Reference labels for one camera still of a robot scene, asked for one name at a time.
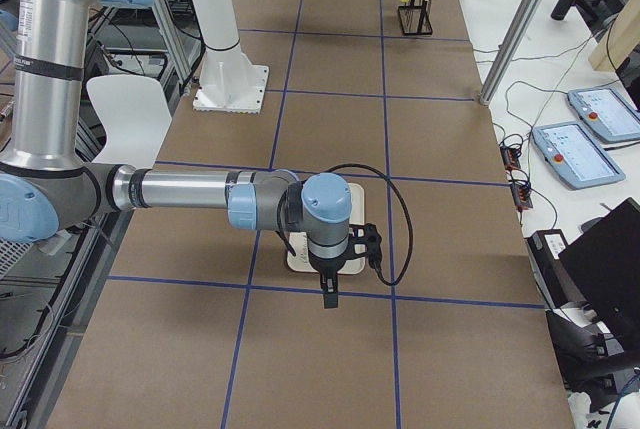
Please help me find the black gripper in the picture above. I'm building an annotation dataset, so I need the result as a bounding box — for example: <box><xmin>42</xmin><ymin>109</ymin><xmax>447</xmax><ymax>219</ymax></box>
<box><xmin>309</xmin><ymin>253</ymin><xmax>347</xmax><ymax>309</ymax></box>

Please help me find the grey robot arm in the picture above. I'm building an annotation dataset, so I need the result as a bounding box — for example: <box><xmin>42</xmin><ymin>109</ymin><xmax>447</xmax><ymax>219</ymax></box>
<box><xmin>1</xmin><ymin>0</ymin><xmax>353</xmax><ymax>308</ymax></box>

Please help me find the cream rabbit print tray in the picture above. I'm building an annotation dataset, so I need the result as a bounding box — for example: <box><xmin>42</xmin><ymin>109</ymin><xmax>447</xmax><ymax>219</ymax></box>
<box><xmin>285</xmin><ymin>181</ymin><xmax>367</xmax><ymax>275</ymax></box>

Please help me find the black box with label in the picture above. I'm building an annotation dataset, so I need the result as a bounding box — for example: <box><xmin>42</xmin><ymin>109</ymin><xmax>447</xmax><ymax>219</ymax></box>
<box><xmin>526</xmin><ymin>229</ymin><xmax>582</xmax><ymax>308</ymax></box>

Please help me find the white plastic chair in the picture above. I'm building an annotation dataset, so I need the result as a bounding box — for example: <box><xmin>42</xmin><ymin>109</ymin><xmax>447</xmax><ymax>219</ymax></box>
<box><xmin>87</xmin><ymin>74</ymin><xmax>172</xmax><ymax>169</ymax></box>

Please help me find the teach pendant near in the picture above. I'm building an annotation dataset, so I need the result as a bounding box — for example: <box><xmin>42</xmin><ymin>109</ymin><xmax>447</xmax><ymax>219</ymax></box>
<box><xmin>532</xmin><ymin>121</ymin><xmax>626</xmax><ymax>190</ymax></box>

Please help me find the teach pendant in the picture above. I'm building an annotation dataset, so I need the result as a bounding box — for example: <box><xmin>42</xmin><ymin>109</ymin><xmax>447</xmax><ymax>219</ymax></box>
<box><xmin>567</xmin><ymin>88</ymin><xmax>640</xmax><ymax>143</ymax></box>
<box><xmin>532</xmin><ymin>121</ymin><xmax>626</xmax><ymax>190</ymax></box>

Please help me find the teach pendant far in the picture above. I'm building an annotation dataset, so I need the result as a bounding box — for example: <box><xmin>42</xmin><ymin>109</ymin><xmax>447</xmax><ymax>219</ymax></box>
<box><xmin>567</xmin><ymin>88</ymin><xmax>640</xmax><ymax>143</ymax></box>

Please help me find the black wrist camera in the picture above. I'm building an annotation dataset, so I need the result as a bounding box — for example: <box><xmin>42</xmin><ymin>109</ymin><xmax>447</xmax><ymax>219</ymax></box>
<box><xmin>344</xmin><ymin>223</ymin><xmax>383</xmax><ymax>271</ymax></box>

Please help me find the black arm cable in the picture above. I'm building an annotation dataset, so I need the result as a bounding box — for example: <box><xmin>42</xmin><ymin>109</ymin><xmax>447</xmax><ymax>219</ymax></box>
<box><xmin>279</xmin><ymin>163</ymin><xmax>415</xmax><ymax>288</ymax></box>

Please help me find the white metal mount base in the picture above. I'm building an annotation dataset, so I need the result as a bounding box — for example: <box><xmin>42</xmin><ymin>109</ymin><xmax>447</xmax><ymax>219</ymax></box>
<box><xmin>192</xmin><ymin>0</ymin><xmax>269</xmax><ymax>114</ymax></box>

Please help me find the black wire cup rack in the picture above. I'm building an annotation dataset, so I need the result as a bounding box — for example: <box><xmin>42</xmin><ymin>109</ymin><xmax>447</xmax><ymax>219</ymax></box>
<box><xmin>397</xmin><ymin>0</ymin><xmax>434</xmax><ymax>36</ymax></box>

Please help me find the aluminium frame enclosure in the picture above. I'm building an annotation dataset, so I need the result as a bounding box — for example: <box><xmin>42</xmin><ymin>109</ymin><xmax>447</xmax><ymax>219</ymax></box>
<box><xmin>479</xmin><ymin>0</ymin><xmax>541</xmax><ymax>106</ymax></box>

